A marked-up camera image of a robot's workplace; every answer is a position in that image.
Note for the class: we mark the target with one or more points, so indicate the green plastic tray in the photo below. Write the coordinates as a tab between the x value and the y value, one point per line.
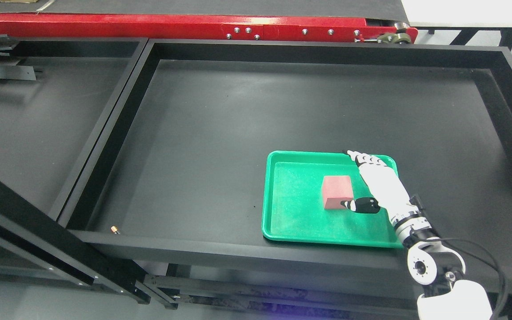
293	209

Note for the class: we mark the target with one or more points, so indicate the black metal shelf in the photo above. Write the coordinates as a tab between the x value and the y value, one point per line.
215	155
59	99

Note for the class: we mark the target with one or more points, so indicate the red conveyor frame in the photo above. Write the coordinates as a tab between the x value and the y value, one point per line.
154	26

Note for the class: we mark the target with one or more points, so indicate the small brass screw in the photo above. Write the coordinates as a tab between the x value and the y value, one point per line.
114	230

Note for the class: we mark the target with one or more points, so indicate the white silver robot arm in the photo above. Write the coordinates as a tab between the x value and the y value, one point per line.
440	270

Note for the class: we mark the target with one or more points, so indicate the black metal shelf right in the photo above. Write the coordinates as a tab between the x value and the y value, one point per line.
215	155

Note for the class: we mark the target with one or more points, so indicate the black metal shelf left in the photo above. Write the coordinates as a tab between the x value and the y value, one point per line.
59	99

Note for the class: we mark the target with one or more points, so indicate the pink foam block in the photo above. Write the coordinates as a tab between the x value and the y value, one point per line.
336	192

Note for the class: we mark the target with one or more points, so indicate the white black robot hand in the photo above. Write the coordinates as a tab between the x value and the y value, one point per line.
384	185

